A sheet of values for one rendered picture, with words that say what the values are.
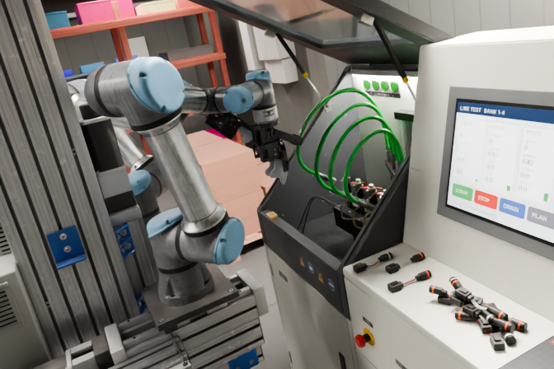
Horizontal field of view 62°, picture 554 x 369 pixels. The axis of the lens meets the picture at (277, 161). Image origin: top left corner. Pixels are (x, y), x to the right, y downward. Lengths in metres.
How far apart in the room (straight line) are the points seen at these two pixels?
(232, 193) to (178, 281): 2.30
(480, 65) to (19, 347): 1.36
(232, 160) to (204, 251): 2.36
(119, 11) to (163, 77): 4.94
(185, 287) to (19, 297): 0.41
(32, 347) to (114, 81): 0.76
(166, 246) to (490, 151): 0.83
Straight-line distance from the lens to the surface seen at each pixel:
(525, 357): 1.09
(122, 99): 0.99
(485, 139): 1.22
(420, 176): 1.40
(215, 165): 3.44
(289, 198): 2.01
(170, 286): 1.29
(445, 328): 1.15
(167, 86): 0.98
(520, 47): 1.18
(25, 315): 1.40
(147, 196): 1.70
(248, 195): 3.58
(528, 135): 1.15
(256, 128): 1.40
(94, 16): 5.86
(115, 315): 1.48
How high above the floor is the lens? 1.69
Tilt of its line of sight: 16 degrees down
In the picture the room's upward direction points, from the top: 11 degrees counter-clockwise
